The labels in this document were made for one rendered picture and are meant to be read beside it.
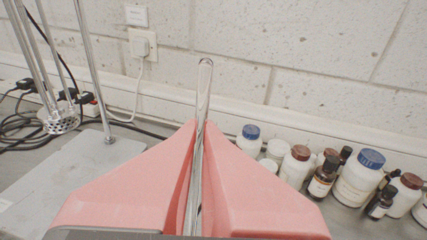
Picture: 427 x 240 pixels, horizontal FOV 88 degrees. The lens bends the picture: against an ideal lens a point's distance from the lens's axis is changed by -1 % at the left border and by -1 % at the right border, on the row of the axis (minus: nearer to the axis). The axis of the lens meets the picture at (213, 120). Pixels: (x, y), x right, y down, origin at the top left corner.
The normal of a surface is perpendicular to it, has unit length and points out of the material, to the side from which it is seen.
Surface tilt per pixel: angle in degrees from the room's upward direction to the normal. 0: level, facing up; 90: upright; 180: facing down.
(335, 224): 0
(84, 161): 0
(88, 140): 0
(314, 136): 90
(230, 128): 90
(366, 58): 90
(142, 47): 90
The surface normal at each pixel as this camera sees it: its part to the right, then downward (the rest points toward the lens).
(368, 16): -0.28, 0.52
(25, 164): 0.08, -0.82
